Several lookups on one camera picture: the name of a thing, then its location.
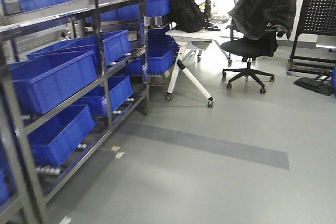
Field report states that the blue bin lower shelf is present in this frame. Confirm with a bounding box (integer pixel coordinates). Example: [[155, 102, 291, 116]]
[[28, 105, 96, 167]]

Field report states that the large blue bin middle shelf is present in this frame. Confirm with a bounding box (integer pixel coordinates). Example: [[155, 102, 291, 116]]
[[8, 51, 97, 115]]

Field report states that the white folding table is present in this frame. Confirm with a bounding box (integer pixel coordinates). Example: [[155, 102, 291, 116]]
[[165, 22, 237, 109]]

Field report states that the black backpack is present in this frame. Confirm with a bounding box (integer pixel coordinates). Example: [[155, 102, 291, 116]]
[[170, 0, 212, 33]]

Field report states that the steel shelving rack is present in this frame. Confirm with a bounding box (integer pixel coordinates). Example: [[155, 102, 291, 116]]
[[0, 0, 179, 224]]

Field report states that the black office chair with jacket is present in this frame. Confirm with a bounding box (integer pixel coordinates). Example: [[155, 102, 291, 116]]
[[221, 0, 297, 93]]

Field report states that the black pegboard stand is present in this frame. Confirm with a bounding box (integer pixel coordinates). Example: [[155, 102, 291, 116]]
[[287, 0, 335, 95]]

